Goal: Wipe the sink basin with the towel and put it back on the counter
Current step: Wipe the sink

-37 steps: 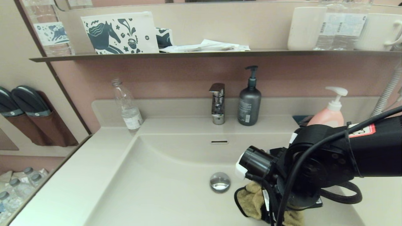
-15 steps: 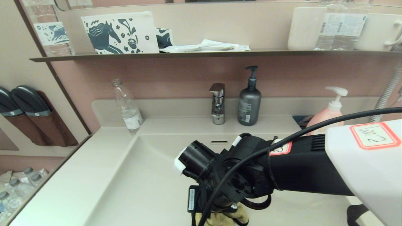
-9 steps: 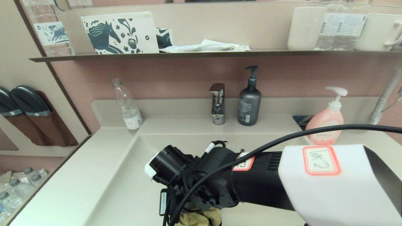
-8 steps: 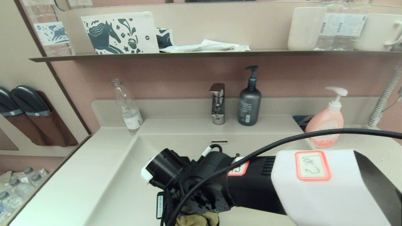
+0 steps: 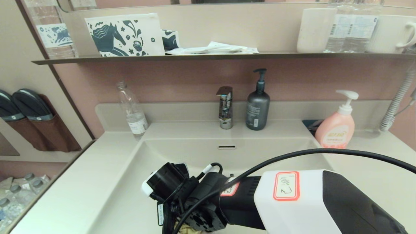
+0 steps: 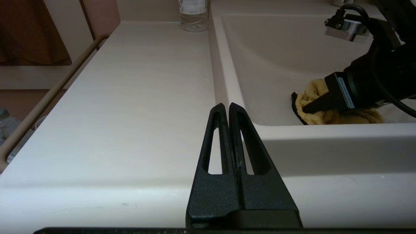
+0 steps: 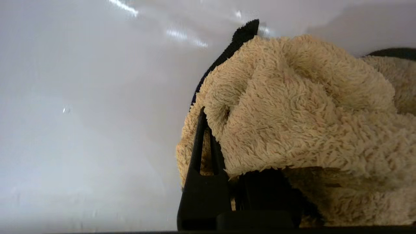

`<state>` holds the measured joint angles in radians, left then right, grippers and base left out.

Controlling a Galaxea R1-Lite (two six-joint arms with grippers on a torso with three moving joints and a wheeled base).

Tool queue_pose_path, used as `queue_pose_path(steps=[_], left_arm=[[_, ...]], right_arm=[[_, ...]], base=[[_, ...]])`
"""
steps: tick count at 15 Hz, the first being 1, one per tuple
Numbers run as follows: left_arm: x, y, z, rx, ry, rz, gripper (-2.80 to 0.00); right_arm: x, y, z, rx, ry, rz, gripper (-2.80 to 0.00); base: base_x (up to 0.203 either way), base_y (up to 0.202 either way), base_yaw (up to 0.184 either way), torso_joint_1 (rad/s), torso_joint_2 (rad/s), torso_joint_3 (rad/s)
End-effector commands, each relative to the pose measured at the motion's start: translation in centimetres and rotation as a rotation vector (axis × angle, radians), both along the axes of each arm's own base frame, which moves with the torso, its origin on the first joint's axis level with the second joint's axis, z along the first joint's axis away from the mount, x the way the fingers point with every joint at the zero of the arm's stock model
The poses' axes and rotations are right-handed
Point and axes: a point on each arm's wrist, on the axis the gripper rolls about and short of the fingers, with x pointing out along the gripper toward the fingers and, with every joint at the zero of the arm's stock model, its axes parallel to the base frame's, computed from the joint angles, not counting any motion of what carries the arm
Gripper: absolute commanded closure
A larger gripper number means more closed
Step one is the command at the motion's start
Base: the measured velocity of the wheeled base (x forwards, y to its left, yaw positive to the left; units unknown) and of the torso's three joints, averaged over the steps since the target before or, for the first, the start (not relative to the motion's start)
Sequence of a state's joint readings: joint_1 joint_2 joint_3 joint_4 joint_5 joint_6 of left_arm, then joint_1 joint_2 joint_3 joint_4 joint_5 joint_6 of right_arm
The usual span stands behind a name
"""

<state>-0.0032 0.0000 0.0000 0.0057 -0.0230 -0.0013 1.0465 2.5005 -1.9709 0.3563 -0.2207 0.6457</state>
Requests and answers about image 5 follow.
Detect yellow cleaning mitt black trim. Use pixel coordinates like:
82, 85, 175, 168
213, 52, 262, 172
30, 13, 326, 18
175, 222, 202, 234

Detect chrome faucet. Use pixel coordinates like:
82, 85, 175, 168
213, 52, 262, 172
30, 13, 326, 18
216, 86, 233, 130

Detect white ceramic sink basin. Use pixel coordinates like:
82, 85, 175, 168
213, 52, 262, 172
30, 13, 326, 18
87, 120, 336, 234

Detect grey pump soap bottle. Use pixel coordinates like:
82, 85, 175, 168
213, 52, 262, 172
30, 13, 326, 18
245, 68, 271, 131

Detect clear plastic water bottle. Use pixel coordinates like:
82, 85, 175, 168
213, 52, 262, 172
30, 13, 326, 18
116, 81, 149, 137

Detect pink pump soap bottle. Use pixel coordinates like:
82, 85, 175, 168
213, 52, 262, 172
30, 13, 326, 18
314, 89, 359, 150

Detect brown fabric slipper holder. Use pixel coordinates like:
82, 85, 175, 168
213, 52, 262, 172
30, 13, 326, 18
8, 94, 82, 152

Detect white plastic packets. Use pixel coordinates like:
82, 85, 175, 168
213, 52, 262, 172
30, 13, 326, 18
165, 41, 260, 55

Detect grey capped water bottle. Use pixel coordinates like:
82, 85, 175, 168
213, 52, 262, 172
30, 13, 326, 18
8, 184, 37, 209
24, 172, 48, 189
0, 197, 22, 228
31, 179, 52, 196

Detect white horse print pouch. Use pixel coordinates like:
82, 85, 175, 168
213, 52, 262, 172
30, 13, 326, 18
84, 13, 166, 58

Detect dark slipper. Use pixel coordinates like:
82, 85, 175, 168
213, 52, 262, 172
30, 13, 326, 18
0, 89, 26, 122
12, 88, 54, 122

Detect labelled clear water bottle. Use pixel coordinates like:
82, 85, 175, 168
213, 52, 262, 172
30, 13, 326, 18
324, 0, 355, 53
352, 0, 380, 53

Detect clear bottle blue print label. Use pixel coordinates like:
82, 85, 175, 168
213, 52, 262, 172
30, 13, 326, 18
23, 0, 79, 59

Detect smooth black arm cable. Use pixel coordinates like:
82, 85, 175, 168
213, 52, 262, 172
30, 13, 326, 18
172, 148, 416, 234

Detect brown wall shelf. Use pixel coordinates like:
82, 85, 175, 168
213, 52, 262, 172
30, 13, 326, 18
31, 52, 416, 65

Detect white cup without handle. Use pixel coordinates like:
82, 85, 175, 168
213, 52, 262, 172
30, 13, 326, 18
296, 7, 338, 53

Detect white coiled hose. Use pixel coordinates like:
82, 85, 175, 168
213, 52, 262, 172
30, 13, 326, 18
379, 65, 416, 132

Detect white mug with handle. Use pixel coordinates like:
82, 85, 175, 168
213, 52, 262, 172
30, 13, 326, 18
366, 14, 416, 54

